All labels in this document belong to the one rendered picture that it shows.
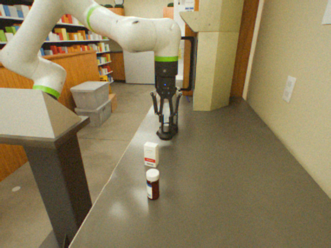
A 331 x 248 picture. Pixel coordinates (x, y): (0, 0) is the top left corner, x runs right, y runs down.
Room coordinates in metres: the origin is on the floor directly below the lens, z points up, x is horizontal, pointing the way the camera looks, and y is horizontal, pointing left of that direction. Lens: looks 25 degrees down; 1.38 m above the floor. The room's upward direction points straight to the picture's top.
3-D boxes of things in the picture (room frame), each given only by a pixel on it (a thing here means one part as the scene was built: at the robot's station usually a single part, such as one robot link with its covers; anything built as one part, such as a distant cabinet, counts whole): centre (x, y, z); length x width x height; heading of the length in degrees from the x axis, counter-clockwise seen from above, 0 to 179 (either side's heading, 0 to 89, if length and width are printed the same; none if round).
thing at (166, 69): (0.78, 0.00, 1.27); 0.12 x 0.09 x 0.06; 173
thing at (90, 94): (3.21, 1.26, 0.49); 0.60 x 0.42 x 0.33; 173
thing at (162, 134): (0.77, 0.00, 1.00); 0.09 x 0.09 x 0.07
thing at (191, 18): (1.37, -0.14, 1.46); 0.32 x 0.11 x 0.10; 173
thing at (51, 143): (0.97, 0.66, 0.92); 0.32 x 0.32 x 0.04; 81
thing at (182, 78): (1.55, -0.05, 1.19); 0.30 x 0.01 x 0.40; 76
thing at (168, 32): (0.77, 0.01, 1.37); 0.13 x 0.11 x 0.14; 123
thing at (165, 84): (0.77, 0.00, 1.20); 0.08 x 0.07 x 0.09; 83
